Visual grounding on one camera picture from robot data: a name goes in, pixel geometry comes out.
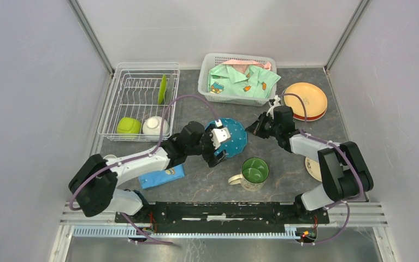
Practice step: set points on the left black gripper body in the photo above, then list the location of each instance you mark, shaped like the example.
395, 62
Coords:
208, 149

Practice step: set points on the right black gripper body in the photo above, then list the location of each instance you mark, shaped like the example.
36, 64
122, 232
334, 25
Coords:
270, 128

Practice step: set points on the blue polka dot plate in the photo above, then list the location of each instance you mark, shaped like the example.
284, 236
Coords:
238, 140

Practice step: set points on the cream plate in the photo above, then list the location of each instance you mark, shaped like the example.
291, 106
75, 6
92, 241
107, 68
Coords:
313, 168

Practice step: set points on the white round bowl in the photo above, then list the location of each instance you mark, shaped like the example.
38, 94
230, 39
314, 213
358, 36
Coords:
154, 125

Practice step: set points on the lime green plate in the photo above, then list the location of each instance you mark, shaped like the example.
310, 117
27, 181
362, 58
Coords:
162, 89

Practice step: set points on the lime green bowl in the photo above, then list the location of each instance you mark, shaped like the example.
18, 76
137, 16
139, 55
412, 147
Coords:
128, 125

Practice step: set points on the white square bowl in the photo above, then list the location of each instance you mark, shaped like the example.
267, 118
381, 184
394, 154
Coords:
110, 156

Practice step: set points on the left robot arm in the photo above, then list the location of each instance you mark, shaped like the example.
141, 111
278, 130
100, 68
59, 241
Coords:
94, 187

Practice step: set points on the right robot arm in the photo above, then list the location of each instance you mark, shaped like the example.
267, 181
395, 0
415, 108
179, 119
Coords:
343, 170

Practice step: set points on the orange plate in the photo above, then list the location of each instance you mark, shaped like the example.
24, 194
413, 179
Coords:
313, 97

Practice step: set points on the green interior mug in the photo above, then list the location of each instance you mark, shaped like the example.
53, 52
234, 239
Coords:
253, 175

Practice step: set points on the mint green printed shirt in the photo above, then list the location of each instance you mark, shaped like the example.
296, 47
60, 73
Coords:
254, 82

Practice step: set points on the pink cloth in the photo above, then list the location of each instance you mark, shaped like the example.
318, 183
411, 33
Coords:
243, 63

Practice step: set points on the blue folded cloth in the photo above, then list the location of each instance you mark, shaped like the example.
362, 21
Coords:
157, 178

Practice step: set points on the white plastic basket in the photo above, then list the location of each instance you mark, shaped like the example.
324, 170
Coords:
213, 59

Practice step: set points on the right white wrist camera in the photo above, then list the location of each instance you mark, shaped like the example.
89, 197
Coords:
274, 103

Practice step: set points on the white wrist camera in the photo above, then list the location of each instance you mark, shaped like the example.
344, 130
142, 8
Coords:
219, 134
274, 103

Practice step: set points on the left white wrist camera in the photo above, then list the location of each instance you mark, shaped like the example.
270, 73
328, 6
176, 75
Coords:
219, 134

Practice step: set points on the white wire dish rack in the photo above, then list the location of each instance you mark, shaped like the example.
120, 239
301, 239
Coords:
134, 93

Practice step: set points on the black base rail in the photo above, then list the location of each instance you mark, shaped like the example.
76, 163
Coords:
226, 217

